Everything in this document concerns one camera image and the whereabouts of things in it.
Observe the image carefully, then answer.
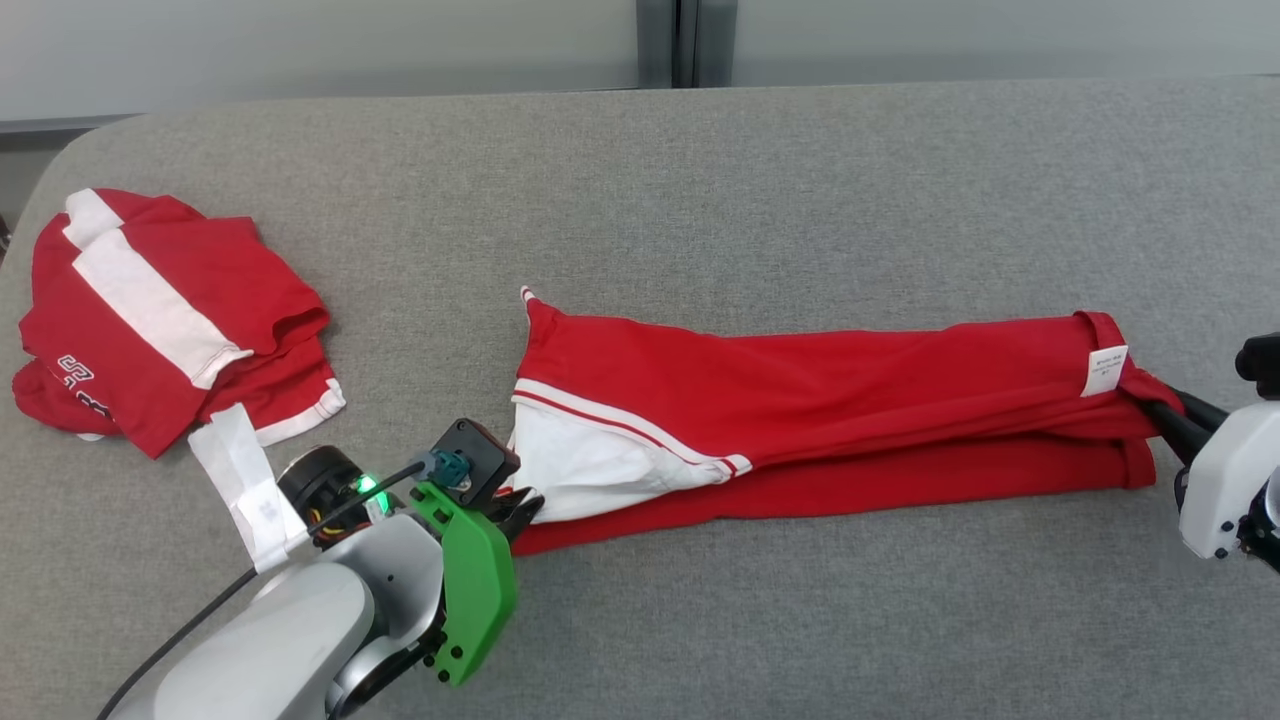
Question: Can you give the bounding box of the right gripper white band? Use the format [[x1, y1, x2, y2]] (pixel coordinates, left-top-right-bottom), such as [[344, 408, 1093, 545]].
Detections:
[[1140, 386, 1280, 561]]

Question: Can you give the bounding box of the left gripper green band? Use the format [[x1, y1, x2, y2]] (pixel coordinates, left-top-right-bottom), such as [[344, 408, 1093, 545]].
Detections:
[[277, 445, 546, 687]]

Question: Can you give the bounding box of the red basketball jersey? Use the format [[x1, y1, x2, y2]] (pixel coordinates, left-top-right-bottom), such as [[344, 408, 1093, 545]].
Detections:
[[508, 287, 1187, 558]]

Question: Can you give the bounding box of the red shorts white stripe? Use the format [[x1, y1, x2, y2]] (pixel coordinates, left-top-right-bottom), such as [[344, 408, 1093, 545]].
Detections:
[[12, 188, 347, 459]]

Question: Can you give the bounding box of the grey fabric sofa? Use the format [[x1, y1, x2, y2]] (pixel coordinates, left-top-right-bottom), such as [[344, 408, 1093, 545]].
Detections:
[[0, 78, 1280, 720]]

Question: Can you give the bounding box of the grey baseboard strip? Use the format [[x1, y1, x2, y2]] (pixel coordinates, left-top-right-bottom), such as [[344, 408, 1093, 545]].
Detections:
[[0, 113, 141, 137]]

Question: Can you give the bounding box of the grey door frame post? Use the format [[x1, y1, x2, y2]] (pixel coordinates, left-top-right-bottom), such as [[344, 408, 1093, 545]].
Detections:
[[636, 0, 738, 89]]

